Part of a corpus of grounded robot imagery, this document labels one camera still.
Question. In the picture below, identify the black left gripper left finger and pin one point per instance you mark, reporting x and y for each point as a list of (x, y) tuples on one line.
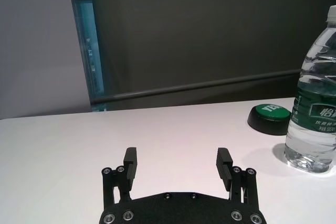
[(109, 187)]

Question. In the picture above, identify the grey handrail bar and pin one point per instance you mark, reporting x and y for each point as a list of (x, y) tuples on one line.
[(197, 86)]

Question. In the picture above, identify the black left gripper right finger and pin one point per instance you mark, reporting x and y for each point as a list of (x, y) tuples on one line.
[(249, 187)]

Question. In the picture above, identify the blue glass window strip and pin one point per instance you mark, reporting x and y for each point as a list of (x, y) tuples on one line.
[(90, 51)]

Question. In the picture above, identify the clear water bottle green label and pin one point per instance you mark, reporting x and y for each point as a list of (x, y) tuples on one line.
[(315, 103)]

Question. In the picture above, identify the green YES button black base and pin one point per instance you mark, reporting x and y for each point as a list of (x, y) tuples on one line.
[(267, 120)]

